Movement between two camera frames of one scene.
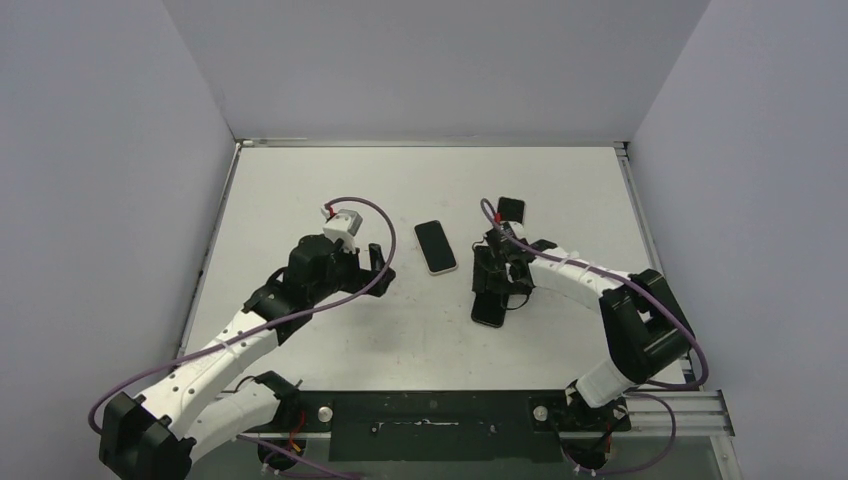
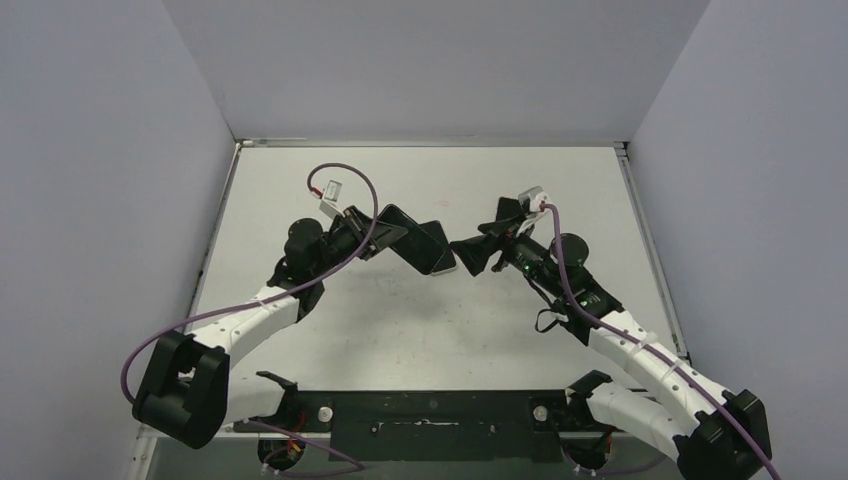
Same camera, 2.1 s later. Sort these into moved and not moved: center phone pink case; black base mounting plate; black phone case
Moved: black phone case
Not moved: center phone pink case; black base mounting plate
